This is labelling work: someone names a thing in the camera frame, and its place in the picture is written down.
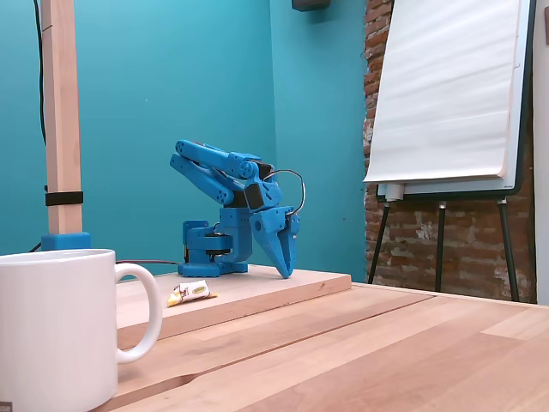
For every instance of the white flip chart pad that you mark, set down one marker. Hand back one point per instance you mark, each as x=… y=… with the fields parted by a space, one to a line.
x=442 y=86

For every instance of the white sweet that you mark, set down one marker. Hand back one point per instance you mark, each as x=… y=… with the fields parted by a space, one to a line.
x=193 y=291

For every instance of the blue post mount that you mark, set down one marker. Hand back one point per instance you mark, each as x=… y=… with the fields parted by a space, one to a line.
x=64 y=241

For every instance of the black flip chart easel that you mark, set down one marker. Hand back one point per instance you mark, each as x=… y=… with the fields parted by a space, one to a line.
x=521 y=129

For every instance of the wooden post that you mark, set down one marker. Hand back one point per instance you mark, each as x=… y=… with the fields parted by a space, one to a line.
x=62 y=107

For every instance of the white ceramic mug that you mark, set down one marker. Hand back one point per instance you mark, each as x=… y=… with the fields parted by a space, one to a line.
x=56 y=326

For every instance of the dark wall-mounted box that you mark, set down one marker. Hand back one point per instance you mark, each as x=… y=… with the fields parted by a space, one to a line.
x=311 y=4

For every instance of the light wooden base board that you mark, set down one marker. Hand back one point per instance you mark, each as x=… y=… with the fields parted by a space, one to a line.
x=257 y=292

